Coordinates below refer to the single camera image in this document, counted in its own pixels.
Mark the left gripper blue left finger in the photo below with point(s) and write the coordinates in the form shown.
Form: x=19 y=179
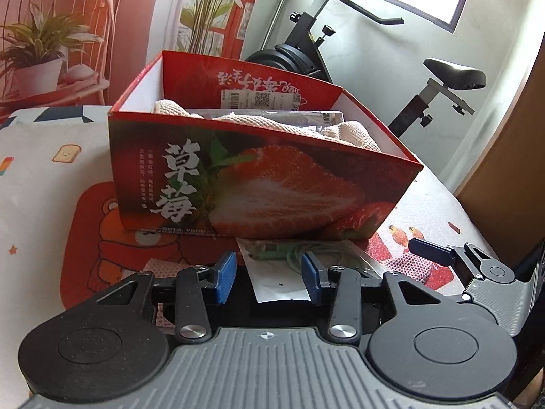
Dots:
x=224 y=276

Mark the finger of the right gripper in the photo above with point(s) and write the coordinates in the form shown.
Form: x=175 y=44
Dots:
x=431 y=251

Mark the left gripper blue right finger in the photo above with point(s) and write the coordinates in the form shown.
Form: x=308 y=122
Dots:
x=315 y=277

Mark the living room scene backdrop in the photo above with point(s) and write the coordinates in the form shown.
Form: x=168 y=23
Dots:
x=129 y=34

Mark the pink knitted cloth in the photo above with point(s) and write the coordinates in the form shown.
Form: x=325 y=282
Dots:
x=181 y=302

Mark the wooden furniture panel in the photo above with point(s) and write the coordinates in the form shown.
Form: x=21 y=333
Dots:
x=504 y=196

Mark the red strawberry cardboard box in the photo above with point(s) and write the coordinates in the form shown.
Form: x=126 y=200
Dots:
x=177 y=174

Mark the red bear mat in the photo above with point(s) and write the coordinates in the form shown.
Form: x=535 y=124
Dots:
x=99 y=252

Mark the cream knitted cloth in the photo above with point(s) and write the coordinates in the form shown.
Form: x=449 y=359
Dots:
x=346 y=132

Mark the silver packet in box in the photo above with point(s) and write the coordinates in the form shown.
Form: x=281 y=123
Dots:
x=292 y=118

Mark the white shipping label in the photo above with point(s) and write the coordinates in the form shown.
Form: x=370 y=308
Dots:
x=245 y=99

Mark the white patterned bed sheet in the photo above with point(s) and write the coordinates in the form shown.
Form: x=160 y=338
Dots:
x=51 y=161

